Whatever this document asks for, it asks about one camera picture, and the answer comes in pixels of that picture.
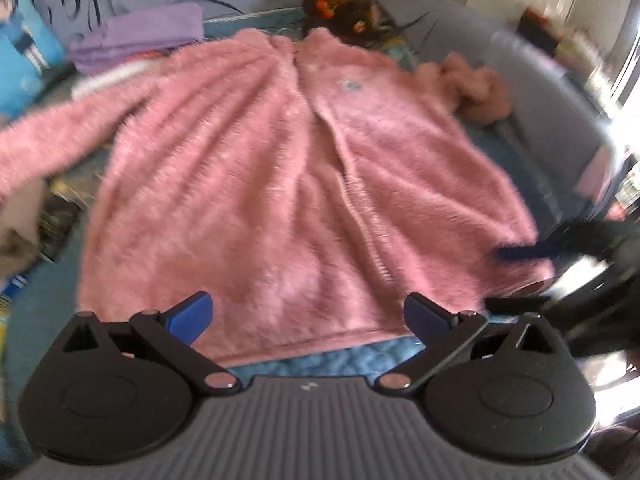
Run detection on blue cartoon print pillow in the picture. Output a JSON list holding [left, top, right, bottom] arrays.
[[0, 0, 66, 121]]

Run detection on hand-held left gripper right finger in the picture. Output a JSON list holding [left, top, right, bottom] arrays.
[[374, 292, 553, 395]]

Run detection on purple folded cloth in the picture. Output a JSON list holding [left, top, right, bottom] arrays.
[[67, 2, 206, 76]]

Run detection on beige socks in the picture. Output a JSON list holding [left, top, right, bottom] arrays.
[[0, 180, 46, 271]]

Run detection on pink fleece jacket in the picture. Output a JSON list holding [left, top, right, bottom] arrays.
[[0, 27, 556, 368]]

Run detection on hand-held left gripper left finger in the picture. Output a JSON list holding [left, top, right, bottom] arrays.
[[62, 291, 242, 395]]

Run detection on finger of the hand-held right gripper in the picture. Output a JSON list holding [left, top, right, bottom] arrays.
[[484, 296, 556, 317], [495, 240, 561, 263]]

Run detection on blue quilted bed cover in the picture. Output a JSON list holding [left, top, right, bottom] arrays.
[[0, 10, 556, 461]]

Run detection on white folded cloth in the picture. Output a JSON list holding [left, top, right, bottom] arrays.
[[72, 57, 166, 98]]

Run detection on small pink fleece garment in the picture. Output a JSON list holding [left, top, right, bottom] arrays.
[[417, 52, 508, 126]]

